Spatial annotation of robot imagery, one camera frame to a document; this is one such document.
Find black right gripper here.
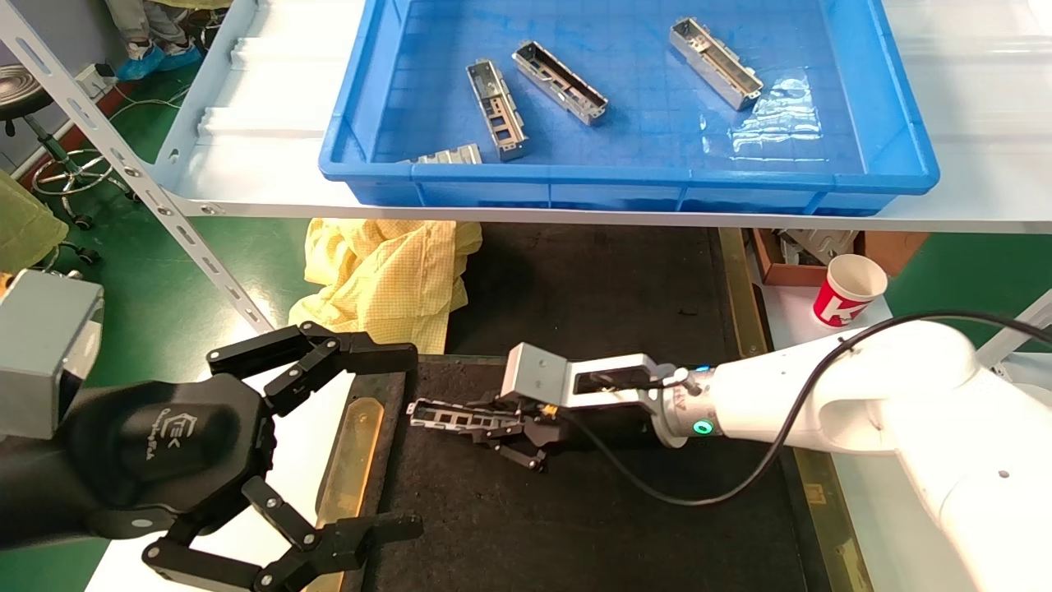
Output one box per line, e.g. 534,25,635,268
470,400,671,472

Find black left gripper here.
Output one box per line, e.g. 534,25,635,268
0,322,425,592

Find metal part in cardboard box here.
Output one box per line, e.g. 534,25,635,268
779,229,861,266

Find black mat tray brass strip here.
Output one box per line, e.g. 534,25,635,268
446,222,775,363

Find crumpled yellow garment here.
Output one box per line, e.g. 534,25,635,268
288,218,484,356

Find blue plastic bin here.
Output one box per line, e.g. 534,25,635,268
319,0,941,216

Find white metal shelf rack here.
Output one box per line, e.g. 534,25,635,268
0,0,1052,383

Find red white paper cup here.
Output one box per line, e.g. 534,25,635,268
813,253,890,329

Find person in yellow coat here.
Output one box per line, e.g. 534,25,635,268
0,169,70,277

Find black round wheeled stool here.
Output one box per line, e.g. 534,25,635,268
0,64,139,266

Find clear plastic bag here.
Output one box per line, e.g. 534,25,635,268
701,76,825,159

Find brown cardboard box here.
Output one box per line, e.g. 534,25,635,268
750,229,931,288

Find standing person blue shoe covers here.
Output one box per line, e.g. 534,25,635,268
105,0,233,81

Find white power strip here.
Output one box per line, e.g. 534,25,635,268
76,62,126,96

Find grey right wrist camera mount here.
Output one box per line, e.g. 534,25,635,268
501,343,680,413

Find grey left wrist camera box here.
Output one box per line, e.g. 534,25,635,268
0,270,106,442

